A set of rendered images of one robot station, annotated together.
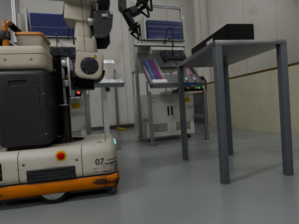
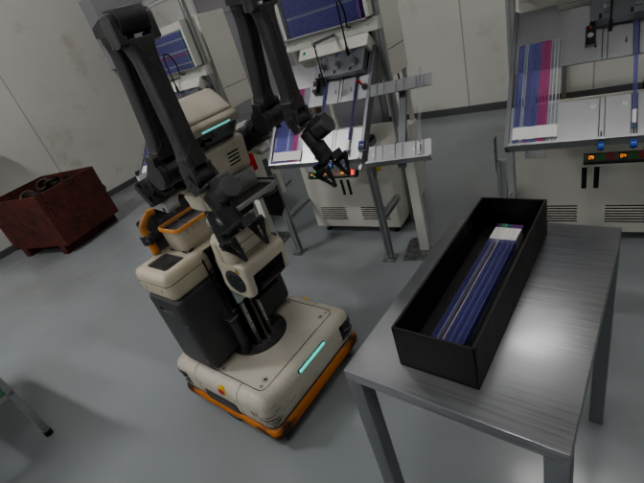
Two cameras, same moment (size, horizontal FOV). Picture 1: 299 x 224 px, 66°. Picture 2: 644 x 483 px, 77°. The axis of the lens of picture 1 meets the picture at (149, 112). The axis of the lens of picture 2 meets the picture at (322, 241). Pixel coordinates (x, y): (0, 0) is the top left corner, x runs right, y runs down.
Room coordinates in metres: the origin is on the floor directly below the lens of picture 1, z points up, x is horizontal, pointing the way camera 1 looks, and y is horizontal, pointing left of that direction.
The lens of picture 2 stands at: (0.94, -0.97, 1.50)
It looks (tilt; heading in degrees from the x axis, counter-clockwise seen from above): 29 degrees down; 56
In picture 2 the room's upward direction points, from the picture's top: 18 degrees counter-clockwise
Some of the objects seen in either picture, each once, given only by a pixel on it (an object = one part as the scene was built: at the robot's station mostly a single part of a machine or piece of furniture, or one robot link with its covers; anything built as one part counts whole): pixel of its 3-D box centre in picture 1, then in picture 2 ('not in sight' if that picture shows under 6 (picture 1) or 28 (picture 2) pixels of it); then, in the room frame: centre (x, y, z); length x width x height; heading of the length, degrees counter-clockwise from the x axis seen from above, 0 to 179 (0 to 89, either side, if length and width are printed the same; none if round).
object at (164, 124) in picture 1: (166, 92); (596, 119); (3.26, -0.25, 0.65); 1.01 x 0.73 x 1.29; 18
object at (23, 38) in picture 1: (34, 47); (193, 226); (1.43, 0.68, 0.87); 0.23 x 0.15 x 0.11; 11
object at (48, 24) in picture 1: (54, 26); (323, 3); (2.88, 1.11, 1.52); 0.51 x 0.13 x 0.27; 108
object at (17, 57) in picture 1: (42, 93); (221, 279); (1.44, 0.66, 0.59); 0.55 x 0.34 x 0.83; 11
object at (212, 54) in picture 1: (224, 110); (502, 398); (1.66, -0.54, 0.40); 0.70 x 0.45 x 0.80; 11
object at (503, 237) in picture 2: not in sight; (481, 282); (1.66, -0.52, 0.83); 0.51 x 0.07 x 0.03; 11
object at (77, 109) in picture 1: (56, 124); (366, 177); (2.98, 1.20, 0.31); 0.70 x 0.65 x 0.62; 108
